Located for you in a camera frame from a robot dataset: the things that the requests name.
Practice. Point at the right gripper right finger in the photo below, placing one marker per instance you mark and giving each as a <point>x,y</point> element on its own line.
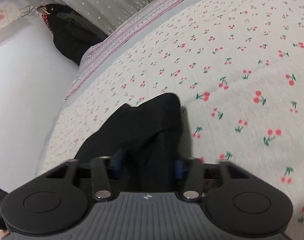
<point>181,168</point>

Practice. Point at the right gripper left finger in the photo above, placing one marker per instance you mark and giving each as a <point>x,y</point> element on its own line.
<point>116,161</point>

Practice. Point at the black pants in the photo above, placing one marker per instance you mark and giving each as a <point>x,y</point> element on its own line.
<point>147,137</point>

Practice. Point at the pink striped blanket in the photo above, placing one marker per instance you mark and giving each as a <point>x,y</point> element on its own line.
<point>132,27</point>

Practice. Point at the cherry print bed sheet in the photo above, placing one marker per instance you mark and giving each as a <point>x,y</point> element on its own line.
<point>237,67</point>

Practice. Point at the black clothes pile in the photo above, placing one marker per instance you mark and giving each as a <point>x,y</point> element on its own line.
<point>73,34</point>

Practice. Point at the white pink floor mat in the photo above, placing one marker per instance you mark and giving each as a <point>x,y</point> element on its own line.
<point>8,14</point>

